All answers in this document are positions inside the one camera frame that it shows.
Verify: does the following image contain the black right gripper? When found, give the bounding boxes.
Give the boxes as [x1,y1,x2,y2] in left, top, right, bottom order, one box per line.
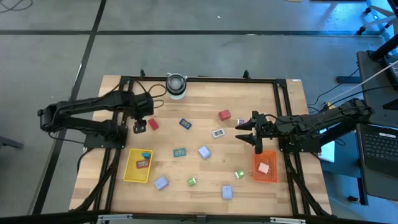
[234,110,279,156]

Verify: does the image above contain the pink wall charger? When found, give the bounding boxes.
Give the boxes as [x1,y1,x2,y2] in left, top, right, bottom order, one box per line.
[257,162,271,175]

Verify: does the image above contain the blue digital clock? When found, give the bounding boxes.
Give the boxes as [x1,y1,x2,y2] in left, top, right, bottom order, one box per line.
[178,118,193,130]

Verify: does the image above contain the lavender USB wall charger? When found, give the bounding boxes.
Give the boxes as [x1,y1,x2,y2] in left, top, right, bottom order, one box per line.
[197,145,213,161]
[221,185,234,200]
[154,175,170,191]

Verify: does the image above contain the orange plastic basket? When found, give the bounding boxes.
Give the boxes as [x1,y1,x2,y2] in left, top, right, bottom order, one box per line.
[252,149,279,184]

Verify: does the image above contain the yellow plastic basket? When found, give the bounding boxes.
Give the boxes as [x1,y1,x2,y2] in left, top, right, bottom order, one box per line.
[123,147,154,184]

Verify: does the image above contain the white cylinder with black rim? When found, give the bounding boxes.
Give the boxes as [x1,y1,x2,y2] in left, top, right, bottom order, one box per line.
[165,72,188,100]

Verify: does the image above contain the white paper sheet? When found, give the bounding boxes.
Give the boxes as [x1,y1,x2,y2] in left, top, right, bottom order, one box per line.
[319,140,336,164]

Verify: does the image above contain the black laptop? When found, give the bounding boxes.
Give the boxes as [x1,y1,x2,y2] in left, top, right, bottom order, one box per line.
[356,123,398,180]

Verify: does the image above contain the black side desk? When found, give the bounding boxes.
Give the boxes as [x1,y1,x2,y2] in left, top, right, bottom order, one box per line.
[356,49,398,206]

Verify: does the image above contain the grey furniture leg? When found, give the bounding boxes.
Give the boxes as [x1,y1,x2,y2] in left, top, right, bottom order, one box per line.
[0,135,25,150]

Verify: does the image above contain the black diagonal pole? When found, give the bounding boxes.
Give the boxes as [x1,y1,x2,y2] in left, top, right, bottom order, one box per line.
[368,32,398,62]

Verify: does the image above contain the white chair base with casters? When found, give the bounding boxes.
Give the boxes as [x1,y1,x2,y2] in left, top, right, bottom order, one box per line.
[356,0,398,35]

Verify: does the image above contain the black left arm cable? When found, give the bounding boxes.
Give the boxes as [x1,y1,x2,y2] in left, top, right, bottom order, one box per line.
[132,79,169,110]

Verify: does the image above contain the black aluminium table frame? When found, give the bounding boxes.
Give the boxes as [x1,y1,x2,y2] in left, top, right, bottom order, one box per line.
[70,68,332,224]

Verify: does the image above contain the yellow cable with connector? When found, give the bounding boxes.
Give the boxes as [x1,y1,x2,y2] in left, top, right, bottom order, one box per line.
[323,101,338,113]

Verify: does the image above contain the silver metal bracket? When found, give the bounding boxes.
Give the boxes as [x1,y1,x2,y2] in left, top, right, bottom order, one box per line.
[269,217,307,224]
[96,213,134,222]

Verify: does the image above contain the white cable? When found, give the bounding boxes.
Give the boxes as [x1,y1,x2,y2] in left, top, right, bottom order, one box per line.
[323,58,398,108]

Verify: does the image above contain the thin black floor cable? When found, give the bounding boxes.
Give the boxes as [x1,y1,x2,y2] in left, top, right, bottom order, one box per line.
[0,0,34,14]

